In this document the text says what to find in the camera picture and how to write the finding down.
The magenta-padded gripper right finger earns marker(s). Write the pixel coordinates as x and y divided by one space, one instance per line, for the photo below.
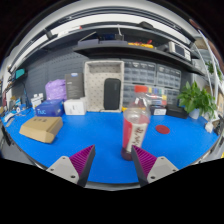
156 168

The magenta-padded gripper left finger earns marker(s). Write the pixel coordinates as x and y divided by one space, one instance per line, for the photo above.
66 166

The clear red-capped drink bottle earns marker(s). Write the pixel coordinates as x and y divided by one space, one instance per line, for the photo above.
135 133

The flat round red coaster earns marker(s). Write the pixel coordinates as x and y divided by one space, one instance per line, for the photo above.
162 129

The brown cardboard box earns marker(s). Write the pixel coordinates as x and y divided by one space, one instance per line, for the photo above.
40 128

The black box white label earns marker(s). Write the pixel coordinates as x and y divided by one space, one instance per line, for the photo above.
158 111

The black flat case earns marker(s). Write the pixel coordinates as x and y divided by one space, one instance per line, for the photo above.
176 111

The blue carton box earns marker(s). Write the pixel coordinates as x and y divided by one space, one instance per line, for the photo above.
48 109

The white carton box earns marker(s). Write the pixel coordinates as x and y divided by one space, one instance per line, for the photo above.
75 106

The small white adapter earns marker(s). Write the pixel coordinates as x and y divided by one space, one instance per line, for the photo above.
209 127

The clear organizer case colourful parts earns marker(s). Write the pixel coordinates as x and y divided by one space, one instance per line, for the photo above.
158 96

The small white labelled carton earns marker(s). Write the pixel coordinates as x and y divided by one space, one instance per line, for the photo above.
36 101

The grey small-parts drawer cabinet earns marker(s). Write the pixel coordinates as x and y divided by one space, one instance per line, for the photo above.
173 97
128 95
168 76
140 71

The purple plastic bag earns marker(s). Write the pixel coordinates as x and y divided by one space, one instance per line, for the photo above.
55 89

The green potted plant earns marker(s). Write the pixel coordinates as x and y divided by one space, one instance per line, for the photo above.
195 98

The dark grey upright box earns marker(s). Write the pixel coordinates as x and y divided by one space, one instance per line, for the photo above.
74 86

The white pegboard tray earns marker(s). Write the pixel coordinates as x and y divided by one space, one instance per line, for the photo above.
95 86

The black speaker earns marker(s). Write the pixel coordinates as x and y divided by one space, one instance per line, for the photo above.
112 94

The black wall shelf unit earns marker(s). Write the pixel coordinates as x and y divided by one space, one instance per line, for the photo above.
133 50

